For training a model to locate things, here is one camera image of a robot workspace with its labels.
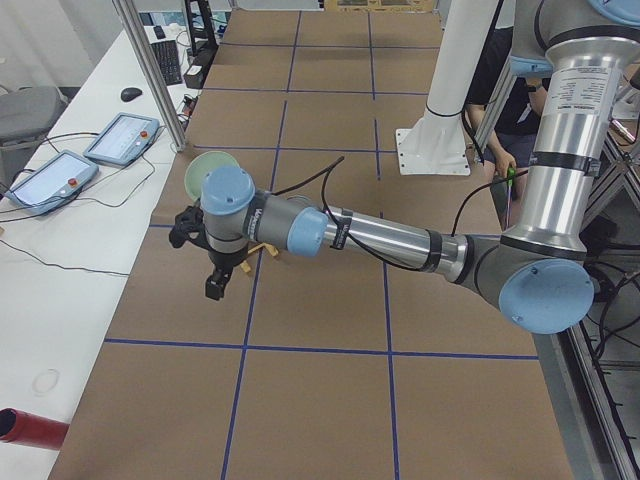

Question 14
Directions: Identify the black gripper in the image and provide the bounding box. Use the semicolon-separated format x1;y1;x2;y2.
205;247;246;300

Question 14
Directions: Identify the pale green plate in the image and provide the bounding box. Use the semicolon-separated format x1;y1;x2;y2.
184;150;239;205

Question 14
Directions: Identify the wooden dish rack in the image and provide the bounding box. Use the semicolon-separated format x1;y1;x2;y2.
240;243;280;274

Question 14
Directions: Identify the brown paper table cover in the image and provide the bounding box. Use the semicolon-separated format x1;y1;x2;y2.
51;11;572;479

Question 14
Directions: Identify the far teach pendant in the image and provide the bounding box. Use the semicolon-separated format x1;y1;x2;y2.
83;112;160;166

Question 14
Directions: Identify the teach pendant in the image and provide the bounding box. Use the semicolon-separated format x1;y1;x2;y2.
5;150;99;214
83;112;160;166

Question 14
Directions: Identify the near teach pendant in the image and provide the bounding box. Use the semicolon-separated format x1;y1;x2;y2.
5;150;99;214

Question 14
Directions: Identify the black computer mouse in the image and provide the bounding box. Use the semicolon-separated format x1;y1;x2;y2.
120;87;143;103

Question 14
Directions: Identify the black keyboard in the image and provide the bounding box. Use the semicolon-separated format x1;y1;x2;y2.
150;40;182;86

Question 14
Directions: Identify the red cylinder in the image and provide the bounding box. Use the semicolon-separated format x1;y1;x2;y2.
1;408;69;450

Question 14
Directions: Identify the grey office chair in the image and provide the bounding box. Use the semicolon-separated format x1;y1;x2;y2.
1;86;68;194

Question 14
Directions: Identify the seated person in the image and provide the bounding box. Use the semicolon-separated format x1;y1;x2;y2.
464;27;551;201

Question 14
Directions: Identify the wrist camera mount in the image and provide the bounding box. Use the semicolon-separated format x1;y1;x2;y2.
169;206;209;250

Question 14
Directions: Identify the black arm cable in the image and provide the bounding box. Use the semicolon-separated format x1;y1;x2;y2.
272;155;531;271

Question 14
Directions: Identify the aluminium frame post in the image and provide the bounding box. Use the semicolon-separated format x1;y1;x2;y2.
112;0;186;152

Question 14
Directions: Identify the black pendant cable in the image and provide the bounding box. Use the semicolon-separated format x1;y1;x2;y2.
0;130;156;277

